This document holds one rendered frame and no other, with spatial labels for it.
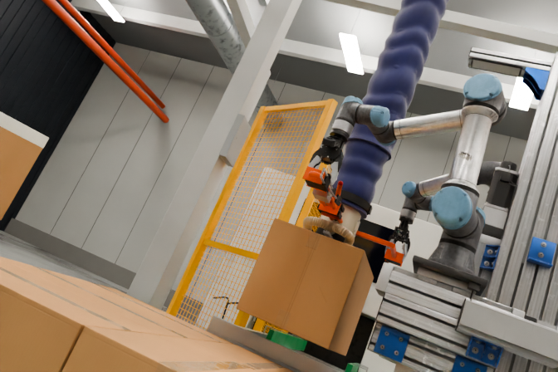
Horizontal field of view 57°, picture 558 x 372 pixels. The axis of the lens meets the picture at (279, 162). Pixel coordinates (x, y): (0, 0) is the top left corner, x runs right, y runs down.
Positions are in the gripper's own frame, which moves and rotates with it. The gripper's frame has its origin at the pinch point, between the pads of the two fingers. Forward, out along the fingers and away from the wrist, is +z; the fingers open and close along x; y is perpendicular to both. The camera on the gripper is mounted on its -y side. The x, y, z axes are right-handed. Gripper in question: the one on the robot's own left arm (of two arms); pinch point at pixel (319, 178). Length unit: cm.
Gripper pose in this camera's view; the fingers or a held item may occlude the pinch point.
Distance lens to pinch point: 187.3
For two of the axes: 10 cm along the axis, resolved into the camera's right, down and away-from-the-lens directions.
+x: -8.9, -3.0, 3.5
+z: -4.0, 8.7, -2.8
